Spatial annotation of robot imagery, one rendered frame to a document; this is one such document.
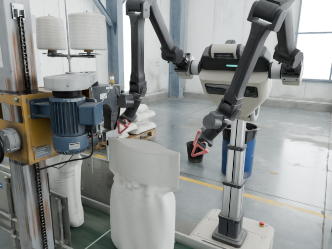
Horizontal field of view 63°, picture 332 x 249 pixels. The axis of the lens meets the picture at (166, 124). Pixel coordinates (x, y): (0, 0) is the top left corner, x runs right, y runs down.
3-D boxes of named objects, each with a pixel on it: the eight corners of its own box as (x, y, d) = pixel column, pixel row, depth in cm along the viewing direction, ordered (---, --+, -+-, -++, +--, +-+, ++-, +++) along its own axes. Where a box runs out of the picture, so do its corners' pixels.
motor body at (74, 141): (95, 148, 127) (93, 96, 121) (69, 159, 114) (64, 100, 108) (73, 143, 134) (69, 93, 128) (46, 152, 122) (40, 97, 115)
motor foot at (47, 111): (67, 117, 124) (65, 98, 122) (44, 122, 114) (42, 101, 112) (54, 114, 129) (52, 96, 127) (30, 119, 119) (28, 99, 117)
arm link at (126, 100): (147, 86, 136) (135, 82, 140) (132, 85, 126) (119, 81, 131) (143, 109, 138) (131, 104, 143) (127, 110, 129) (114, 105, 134)
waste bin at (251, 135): (259, 169, 376) (264, 124, 360) (249, 184, 333) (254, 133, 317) (225, 162, 400) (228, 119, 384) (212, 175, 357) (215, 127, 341)
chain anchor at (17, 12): (27, 20, 114) (26, 4, 113) (16, 18, 110) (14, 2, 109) (23, 20, 116) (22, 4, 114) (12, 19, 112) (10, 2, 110)
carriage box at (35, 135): (86, 146, 148) (83, 88, 140) (28, 167, 120) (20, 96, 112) (56, 139, 160) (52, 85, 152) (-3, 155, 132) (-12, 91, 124)
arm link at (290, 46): (303, -17, 85) (275, -25, 90) (274, 18, 85) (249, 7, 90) (304, 58, 122) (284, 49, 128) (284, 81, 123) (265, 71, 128)
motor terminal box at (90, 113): (104, 126, 125) (103, 101, 122) (96, 132, 115) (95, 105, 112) (87, 125, 126) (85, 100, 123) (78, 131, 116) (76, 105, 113)
